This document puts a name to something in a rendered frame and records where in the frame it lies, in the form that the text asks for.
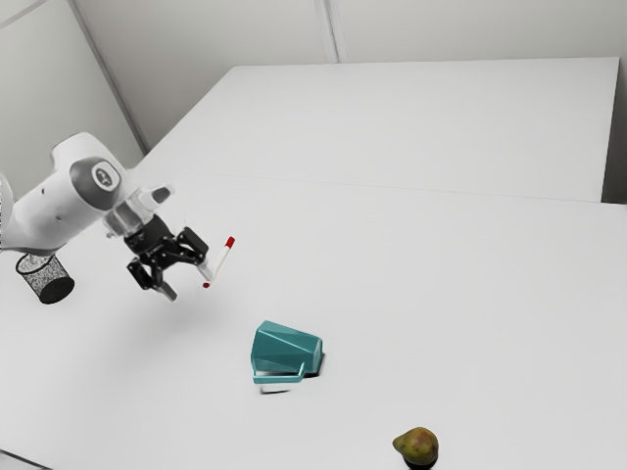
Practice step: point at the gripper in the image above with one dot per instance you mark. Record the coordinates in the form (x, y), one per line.
(147, 240)

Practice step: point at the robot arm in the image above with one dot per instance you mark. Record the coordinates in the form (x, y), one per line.
(54, 205)

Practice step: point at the teal faceted mug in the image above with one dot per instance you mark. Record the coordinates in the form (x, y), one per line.
(284, 352)

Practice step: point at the white pen with red cap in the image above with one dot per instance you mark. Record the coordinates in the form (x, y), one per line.
(221, 262)

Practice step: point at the black mesh pen holder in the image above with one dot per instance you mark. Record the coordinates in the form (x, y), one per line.
(46, 279)

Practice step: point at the green-brown pear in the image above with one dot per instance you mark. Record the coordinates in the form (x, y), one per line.
(416, 443)

